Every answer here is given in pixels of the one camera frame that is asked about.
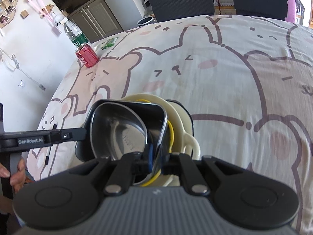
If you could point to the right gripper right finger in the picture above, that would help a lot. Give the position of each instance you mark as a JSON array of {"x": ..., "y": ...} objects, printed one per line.
[{"x": 185, "y": 168}]

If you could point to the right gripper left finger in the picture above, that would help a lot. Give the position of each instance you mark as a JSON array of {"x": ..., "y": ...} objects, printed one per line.
[{"x": 123, "y": 175}]

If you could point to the yellow rimmed bowl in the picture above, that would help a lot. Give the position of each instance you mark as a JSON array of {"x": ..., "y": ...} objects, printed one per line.
[{"x": 168, "y": 136}]

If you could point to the cream ceramic handled bowl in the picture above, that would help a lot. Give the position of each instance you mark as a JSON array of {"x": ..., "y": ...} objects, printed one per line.
[{"x": 184, "y": 141}]

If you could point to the rectangular steel tray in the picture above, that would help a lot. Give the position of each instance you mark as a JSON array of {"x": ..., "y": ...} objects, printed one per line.
[{"x": 156, "y": 110}]

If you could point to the person left hand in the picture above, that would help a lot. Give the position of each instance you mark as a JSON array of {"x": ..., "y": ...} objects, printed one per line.
[{"x": 17, "y": 180}]

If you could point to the cartoon printed tablecloth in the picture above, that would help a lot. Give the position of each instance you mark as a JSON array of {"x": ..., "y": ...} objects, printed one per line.
[{"x": 245, "y": 80}]

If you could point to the red milk drink can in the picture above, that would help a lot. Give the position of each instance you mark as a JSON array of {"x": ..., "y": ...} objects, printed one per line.
[{"x": 87, "y": 55}]

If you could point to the green white snack packet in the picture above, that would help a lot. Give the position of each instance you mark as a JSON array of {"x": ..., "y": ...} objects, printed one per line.
[{"x": 108, "y": 43}]

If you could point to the clear water bottle green label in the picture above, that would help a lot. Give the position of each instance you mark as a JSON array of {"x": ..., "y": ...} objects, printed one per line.
[{"x": 75, "y": 34}]

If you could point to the grey trash bin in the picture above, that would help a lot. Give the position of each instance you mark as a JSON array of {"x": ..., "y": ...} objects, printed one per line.
[{"x": 146, "y": 21}]

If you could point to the pink cushion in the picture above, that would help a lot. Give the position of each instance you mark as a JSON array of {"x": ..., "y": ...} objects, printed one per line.
[{"x": 291, "y": 16}]

